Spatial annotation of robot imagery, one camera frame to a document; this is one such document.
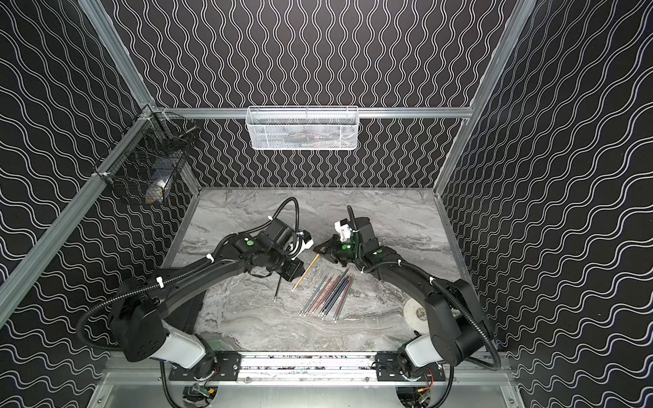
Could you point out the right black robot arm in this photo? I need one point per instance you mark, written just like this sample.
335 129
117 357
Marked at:
458 329

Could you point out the black wire wall basket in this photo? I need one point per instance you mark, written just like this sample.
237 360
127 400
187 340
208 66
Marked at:
147 170

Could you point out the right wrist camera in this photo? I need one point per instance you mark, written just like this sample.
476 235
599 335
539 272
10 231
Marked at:
344 230

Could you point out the white tape roll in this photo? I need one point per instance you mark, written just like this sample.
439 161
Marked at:
415 316

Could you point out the yellow pencil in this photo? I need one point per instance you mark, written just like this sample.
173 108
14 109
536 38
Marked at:
306 272

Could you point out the white mesh wall basket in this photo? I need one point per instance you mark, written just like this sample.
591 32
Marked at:
303 127

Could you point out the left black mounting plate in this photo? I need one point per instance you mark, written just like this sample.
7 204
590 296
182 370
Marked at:
222 366

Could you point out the black pencil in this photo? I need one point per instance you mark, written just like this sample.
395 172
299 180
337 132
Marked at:
277 289

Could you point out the aluminium front rail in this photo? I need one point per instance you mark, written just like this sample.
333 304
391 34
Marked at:
346 369

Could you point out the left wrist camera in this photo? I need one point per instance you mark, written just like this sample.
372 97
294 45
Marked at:
306 240

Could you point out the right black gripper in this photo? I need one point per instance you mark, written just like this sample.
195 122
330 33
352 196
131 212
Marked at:
332 244

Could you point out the black mounting plate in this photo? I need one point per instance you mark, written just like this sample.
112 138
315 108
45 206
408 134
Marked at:
393 366
222 366

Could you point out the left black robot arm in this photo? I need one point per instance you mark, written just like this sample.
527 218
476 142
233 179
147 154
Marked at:
134 321

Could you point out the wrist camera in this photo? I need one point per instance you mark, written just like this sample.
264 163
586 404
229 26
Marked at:
344 230
306 240

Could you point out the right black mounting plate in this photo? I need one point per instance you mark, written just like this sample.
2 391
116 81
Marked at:
393 366

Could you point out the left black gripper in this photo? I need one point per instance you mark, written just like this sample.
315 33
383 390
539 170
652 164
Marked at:
290 265

